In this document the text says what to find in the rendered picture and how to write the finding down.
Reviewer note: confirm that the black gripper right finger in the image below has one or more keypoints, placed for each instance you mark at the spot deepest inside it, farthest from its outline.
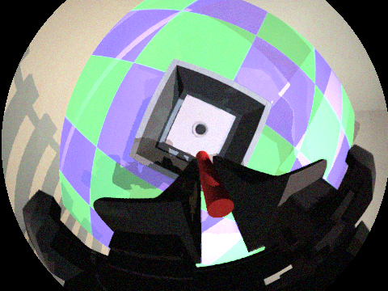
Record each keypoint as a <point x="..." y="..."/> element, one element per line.
<point x="259" y="197"/>

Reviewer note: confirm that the red peg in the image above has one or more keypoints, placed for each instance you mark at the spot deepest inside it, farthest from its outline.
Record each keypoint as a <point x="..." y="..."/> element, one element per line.
<point x="217" y="199"/>

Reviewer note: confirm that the white square plate with hole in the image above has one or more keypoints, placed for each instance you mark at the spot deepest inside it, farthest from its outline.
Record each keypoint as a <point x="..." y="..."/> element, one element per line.
<point x="196" y="113"/>

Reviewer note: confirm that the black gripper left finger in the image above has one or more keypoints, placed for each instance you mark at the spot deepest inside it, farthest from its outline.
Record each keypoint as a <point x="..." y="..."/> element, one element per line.
<point x="176" y="211"/>

